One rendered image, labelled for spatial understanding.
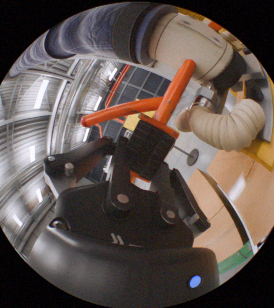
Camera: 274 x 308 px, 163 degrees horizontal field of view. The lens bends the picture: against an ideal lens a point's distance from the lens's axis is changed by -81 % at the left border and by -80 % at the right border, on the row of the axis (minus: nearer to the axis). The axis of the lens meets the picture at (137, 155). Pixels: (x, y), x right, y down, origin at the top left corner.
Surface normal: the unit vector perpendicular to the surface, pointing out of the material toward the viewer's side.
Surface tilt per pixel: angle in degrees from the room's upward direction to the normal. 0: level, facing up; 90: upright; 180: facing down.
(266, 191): 0
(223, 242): 0
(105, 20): 96
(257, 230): 0
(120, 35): 89
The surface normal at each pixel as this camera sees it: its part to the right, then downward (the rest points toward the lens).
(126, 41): -0.45, 0.89
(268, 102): -0.89, -0.45
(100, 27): -0.26, 0.87
